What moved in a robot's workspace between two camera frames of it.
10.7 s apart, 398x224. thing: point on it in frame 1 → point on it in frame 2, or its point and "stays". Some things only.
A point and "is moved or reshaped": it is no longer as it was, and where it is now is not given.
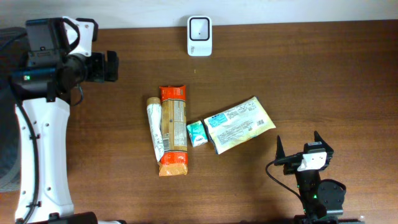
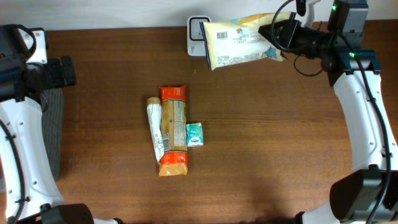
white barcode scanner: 199,35 stays
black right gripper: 290,167 → 284,30
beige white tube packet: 155,116 stays
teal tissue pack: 197,133 is moved or reshaped
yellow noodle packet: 234,127 → 239,40
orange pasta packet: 173,125 stays
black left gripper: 104,74 → 61,79
